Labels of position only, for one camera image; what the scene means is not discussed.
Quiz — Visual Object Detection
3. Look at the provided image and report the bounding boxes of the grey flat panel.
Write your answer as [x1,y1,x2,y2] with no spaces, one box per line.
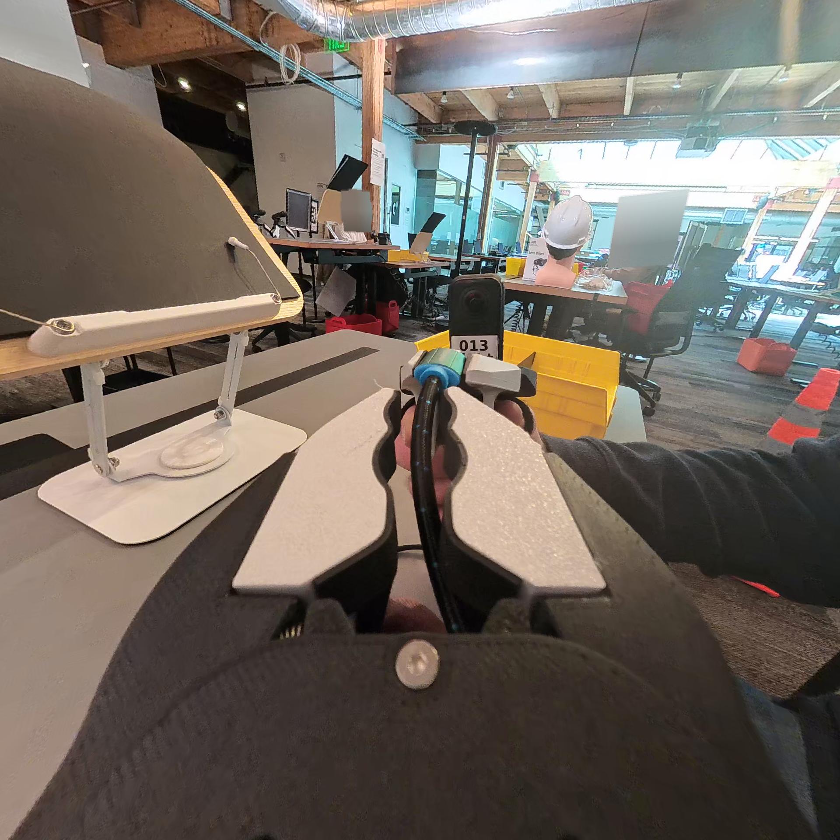
[316,268,358,317]

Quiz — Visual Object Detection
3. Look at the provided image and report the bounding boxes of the salmon red bin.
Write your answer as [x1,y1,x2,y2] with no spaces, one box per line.
[736,336,799,377]

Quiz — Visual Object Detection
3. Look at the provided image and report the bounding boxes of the light wooden desk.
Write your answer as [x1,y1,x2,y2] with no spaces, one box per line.
[502,274,631,306]

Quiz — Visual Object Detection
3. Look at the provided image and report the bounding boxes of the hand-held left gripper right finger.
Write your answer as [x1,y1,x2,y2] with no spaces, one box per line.
[441,387,607,605]

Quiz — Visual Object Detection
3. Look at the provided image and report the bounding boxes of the black office chair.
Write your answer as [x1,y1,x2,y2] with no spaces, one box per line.
[620,243,732,416]

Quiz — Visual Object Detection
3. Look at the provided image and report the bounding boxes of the person's blue jeans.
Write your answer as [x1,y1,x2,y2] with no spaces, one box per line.
[735,676,815,840]

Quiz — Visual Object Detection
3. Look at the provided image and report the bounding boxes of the mannequin head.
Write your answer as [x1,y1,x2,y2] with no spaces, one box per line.
[533,243,580,287]

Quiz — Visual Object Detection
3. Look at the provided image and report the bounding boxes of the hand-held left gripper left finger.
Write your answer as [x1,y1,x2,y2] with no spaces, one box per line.
[231,388,403,601]

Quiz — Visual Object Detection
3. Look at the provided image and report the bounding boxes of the person's dark jacket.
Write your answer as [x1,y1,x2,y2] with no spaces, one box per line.
[774,650,840,840]

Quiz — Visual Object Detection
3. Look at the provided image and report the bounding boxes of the person's right forearm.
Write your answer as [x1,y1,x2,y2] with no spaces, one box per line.
[541,433,840,608]

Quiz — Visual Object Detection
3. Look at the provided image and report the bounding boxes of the long wooden desk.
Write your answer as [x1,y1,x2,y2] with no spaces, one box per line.
[268,235,395,265]

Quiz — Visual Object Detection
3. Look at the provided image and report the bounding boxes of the white tablet stand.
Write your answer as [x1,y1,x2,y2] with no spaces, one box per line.
[28,236,308,546]

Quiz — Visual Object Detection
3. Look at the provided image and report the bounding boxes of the yellow plastic bin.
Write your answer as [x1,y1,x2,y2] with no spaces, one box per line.
[415,328,621,441]

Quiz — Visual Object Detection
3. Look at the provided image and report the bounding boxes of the white hard hat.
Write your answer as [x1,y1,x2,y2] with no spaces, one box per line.
[539,196,595,250]

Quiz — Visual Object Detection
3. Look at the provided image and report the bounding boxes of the black monitor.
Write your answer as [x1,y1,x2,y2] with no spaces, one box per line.
[327,154,370,193]

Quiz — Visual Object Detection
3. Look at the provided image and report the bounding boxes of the wooden post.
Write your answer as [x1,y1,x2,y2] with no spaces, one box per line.
[360,38,389,234]

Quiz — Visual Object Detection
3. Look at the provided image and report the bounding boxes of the black braided hdmi cable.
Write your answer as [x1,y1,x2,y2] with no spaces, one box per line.
[410,350,468,635]

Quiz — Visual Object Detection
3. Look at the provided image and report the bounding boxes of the round metal duct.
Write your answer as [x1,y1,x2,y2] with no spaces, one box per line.
[259,0,559,43]

